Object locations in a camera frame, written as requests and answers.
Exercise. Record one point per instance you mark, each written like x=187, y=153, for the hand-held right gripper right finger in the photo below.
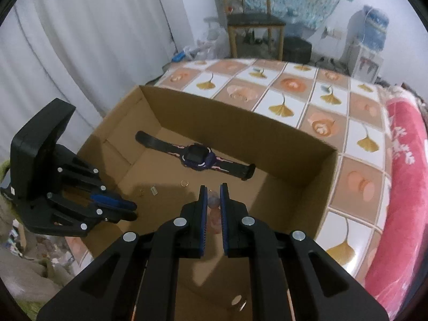
x=223, y=224

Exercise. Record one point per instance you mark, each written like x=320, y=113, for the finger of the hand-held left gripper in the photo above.
x=113, y=199
x=117, y=214

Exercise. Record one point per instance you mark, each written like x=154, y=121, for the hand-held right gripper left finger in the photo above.
x=202, y=224

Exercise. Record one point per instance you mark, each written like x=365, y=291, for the dark blue smart watch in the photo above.
x=197, y=157

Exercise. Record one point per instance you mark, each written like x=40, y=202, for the brown cardboard box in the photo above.
x=267, y=147

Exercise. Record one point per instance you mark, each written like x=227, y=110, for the white curtain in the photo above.
x=83, y=50

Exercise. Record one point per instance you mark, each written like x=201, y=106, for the tile-print tablecloth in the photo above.
x=361, y=147

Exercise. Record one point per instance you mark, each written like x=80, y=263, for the small blue object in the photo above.
x=180, y=55

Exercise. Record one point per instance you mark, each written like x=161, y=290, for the clear plastic bag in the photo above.
x=214, y=40

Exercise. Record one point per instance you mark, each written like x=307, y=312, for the pink floral blanket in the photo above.
x=404, y=180

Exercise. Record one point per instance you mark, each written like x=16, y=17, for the black bin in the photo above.
x=297, y=50

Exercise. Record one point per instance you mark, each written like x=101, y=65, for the wooden chair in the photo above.
x=254, y=20

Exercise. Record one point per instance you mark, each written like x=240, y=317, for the water dispenser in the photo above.
x=367, y=40

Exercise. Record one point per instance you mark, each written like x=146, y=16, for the white wall socket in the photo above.
x=333, y=32

